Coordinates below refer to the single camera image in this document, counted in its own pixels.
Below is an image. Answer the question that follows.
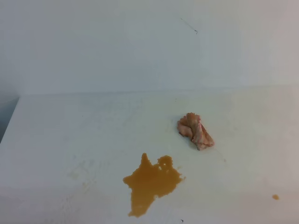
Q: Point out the pink rag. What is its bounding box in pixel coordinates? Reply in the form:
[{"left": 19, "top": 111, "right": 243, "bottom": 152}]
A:
[{"left": 177, "top": 112, "right": 214, "bottom": 151}]

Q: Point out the large brown coffee puddle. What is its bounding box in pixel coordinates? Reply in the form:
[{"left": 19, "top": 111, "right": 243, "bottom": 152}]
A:
[{"left": 123, "top": 153, "right": 184, "bottom": 218}]

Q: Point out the small brown coffee drop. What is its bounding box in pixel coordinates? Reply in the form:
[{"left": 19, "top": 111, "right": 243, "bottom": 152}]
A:
[{"left": 272, "top": 194, "right": 279, "bottom": 200}]

